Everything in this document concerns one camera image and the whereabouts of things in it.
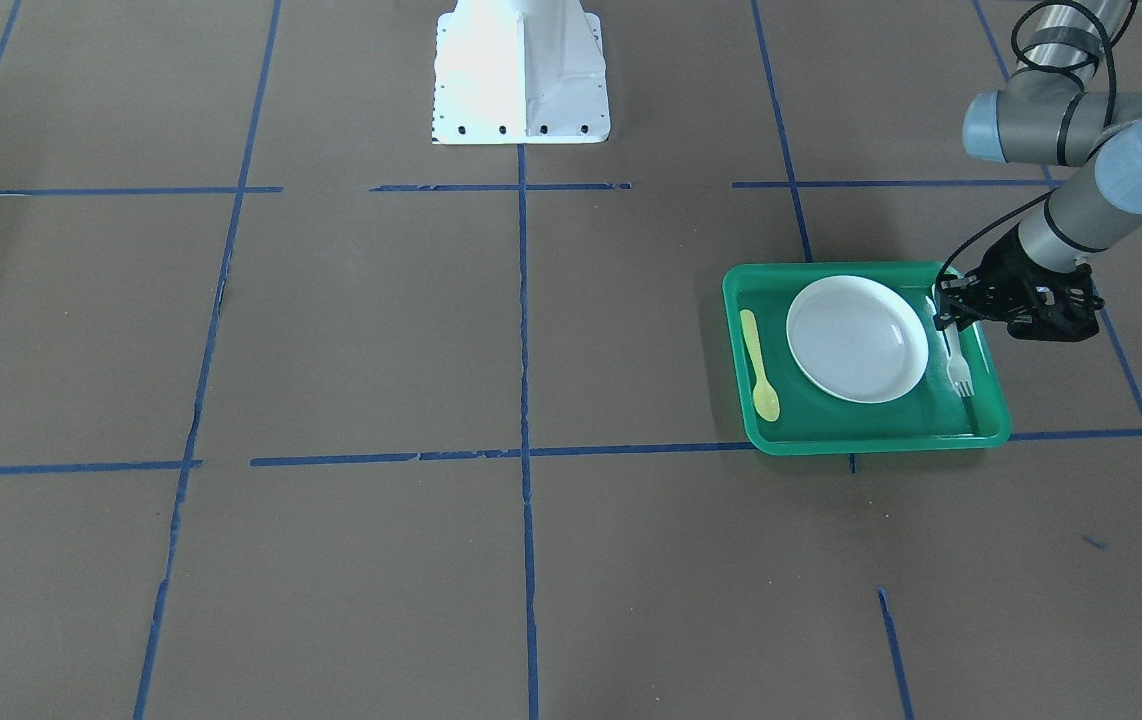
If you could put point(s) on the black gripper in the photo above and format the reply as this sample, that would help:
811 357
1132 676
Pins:
1005 266

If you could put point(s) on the pale green plastic fork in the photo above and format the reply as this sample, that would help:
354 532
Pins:
957 368

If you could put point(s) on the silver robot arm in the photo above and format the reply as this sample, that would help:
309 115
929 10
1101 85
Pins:
1060 108

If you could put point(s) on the green plastic tray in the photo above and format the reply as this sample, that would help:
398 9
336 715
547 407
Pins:
930 416

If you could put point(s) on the white round plate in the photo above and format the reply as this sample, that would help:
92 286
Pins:
857 340

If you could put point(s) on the yellow plastic spoon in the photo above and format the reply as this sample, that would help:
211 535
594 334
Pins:
764 397

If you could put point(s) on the white central pedestal column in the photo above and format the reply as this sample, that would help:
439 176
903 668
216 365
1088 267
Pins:
511 72

